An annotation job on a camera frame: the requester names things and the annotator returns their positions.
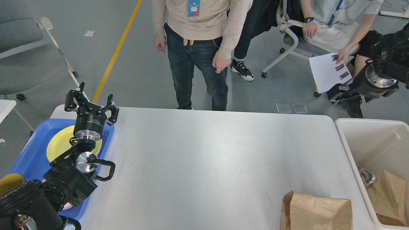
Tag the teal yellow mug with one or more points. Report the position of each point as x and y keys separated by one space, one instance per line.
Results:
x=10 y=181

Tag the person in beige sweater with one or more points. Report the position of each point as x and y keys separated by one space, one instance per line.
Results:
x=202 y=34

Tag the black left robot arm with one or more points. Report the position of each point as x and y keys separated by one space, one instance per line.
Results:
x=35 y=205

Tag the seated person in white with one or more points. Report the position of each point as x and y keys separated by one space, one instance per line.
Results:
x=342 y=26

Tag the blue plastic tray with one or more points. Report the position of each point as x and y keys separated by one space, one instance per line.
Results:
x=33 y=163

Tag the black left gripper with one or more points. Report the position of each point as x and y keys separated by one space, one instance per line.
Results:
x=89 y=125

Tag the foil ball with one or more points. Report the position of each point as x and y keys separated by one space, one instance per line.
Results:
x=367 y=177

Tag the person in dark jeans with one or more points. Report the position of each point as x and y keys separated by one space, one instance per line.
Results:
x=260 y=18

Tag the yellow plastic plate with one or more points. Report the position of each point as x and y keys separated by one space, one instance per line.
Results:
x=60 y=143

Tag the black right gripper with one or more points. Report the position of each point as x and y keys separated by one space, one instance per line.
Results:
x=366 y=83

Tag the brown paper bag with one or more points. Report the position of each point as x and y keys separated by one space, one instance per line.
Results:
x=387 y=196
x=302 y=211

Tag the grey chair at left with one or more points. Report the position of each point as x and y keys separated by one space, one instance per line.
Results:
x=30 y=56

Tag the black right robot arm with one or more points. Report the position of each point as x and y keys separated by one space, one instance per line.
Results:
x=382 y=73

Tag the white side table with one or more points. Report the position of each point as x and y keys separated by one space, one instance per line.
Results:
x=6 y=106

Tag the beige plastic bin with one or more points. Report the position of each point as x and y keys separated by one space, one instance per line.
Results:
x=375 y=145

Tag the white paper sheets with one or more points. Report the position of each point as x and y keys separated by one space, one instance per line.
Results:
x=327 y=72

